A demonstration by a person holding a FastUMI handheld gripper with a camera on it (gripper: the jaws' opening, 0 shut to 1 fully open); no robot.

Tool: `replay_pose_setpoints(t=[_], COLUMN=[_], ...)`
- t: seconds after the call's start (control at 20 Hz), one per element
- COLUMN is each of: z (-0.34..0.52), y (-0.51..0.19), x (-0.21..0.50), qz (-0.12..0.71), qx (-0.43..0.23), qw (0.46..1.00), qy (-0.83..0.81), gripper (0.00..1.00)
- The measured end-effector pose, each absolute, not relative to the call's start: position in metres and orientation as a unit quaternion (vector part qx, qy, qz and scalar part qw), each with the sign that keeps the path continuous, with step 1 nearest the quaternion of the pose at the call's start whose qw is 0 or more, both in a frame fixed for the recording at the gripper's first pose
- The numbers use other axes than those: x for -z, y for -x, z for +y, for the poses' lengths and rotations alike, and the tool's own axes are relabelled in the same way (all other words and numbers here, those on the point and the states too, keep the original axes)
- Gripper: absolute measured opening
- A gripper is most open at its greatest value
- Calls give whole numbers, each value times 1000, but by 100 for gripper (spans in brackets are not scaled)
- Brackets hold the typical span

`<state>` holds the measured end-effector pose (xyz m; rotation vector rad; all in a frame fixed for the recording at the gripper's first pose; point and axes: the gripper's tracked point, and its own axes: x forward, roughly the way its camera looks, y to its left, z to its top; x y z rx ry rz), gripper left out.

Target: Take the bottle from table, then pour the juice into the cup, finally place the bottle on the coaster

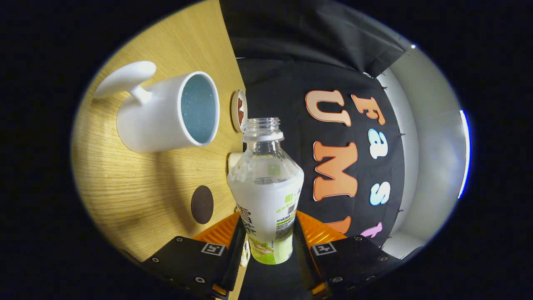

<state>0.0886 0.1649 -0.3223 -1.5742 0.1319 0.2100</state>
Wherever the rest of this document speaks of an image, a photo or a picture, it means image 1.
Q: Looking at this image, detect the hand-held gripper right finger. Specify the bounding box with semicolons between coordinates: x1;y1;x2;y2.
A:
294;210;402;297

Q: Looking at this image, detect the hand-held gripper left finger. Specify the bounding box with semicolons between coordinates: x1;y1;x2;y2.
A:
139;210;247;300

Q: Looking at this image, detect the dark round coaster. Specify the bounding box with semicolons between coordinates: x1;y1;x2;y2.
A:
191;185;214;225

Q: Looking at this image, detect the clear juice bottle green label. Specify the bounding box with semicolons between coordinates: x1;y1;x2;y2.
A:
227;117;304;265

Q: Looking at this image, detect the white cup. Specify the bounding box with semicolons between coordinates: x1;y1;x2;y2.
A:
94;61;220;153

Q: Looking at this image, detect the white toaster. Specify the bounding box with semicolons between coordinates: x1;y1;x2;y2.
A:
228;152;244;173

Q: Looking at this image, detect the wooden table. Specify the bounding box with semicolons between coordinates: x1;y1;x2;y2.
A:
71;0;250;263

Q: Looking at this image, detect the white round plate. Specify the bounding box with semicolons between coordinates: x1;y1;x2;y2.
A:
230;90;248;133

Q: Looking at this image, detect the small ceiling light panel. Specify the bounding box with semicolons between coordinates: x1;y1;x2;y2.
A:
458;110;471;199

